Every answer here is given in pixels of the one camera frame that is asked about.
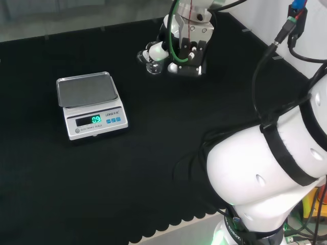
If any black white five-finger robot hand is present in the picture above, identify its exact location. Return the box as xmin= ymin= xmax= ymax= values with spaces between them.
xmin=145 ymin=14 xmax=215 ymax=68

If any green cable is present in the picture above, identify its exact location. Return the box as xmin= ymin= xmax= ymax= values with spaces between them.
xmin=167 ymin=0 xmax=190 ymax=65

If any black connector box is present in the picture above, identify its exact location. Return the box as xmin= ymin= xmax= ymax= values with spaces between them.
xmin=287 ymin=0 xmax=308 ymax=48

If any black bench cloth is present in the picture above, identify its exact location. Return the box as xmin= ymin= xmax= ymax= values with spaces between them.
xmin=0 ymin=10 xmax=321 ymax=245

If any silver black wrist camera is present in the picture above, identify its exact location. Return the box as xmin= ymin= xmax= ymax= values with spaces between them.
xmin=167 ymin=61 xmax=207 ymax=78

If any black cable with plug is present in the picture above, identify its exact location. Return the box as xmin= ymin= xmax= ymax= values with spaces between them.
xmin=251 ymin=16 xmax=298 ymax=128

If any electronic balance with steel pan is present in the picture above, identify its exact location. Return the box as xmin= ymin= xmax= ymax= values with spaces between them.
xmin=56 ymin=71 xmax=129 ymax=141

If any thin black cable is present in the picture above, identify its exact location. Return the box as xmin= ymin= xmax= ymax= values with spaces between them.
xmin=288 ymin=38 xmax=327 ymax=64

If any yellow stop button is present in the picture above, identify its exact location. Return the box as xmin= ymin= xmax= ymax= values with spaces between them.
xmin=302 ymin=187 xmax=327 ymax=223

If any clear glass beaker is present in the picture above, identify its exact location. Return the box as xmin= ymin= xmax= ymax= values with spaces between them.
xmin=137 ymin=49 xmax=164 ymax=75

